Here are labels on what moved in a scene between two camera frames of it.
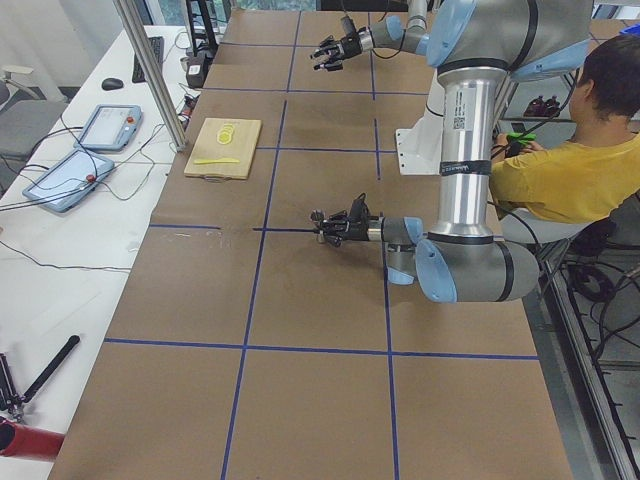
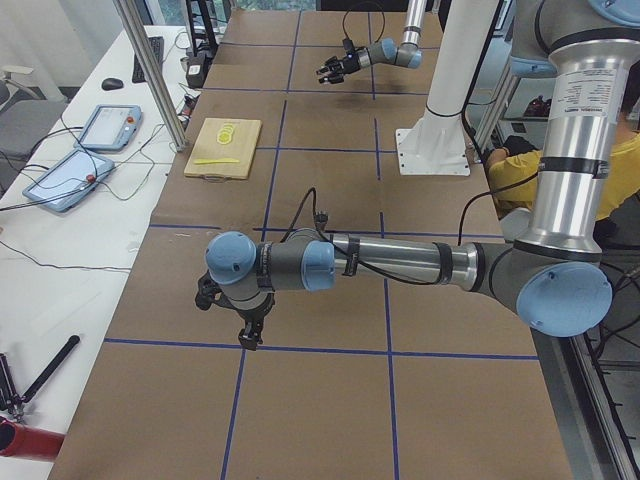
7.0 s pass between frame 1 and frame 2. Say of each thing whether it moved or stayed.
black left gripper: moved
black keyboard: stayed
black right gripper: moved
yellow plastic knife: stayed
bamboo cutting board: stayed
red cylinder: stayed
